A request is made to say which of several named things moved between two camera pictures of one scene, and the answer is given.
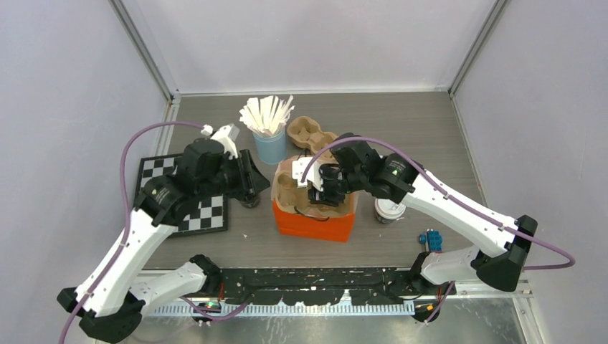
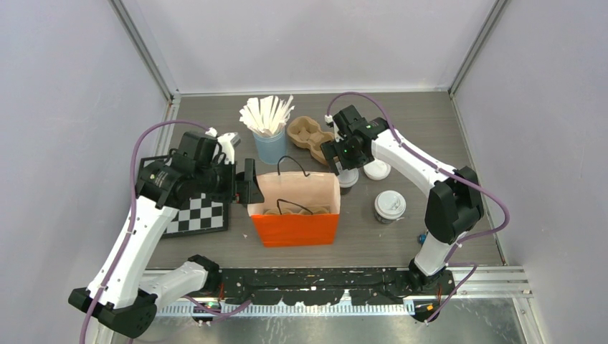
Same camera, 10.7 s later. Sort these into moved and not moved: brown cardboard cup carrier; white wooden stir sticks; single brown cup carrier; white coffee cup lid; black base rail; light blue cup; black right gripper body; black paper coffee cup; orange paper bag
Moved: single brown cup carrier; black right gripper body; orange paper bag
Not moved: brown cardboard cup carrier; light blue cup; white coffee cup lid; black base rail; black paper coffee cup; white wooden stir sticks
